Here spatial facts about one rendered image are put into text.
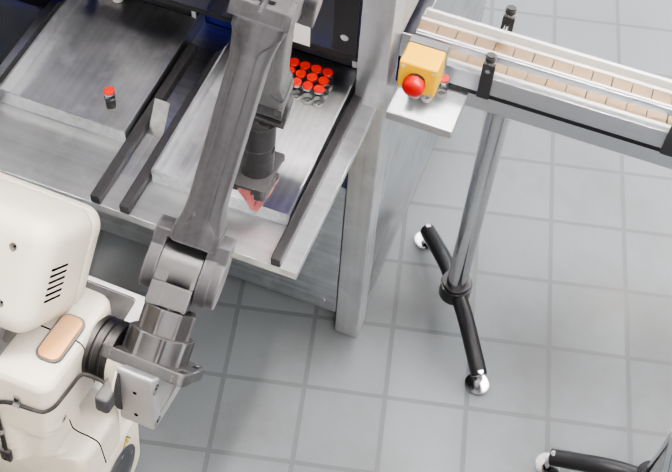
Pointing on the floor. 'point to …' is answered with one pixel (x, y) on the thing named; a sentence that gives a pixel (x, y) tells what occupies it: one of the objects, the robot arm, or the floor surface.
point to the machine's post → (356, 192)
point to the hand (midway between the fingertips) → (254, 206)
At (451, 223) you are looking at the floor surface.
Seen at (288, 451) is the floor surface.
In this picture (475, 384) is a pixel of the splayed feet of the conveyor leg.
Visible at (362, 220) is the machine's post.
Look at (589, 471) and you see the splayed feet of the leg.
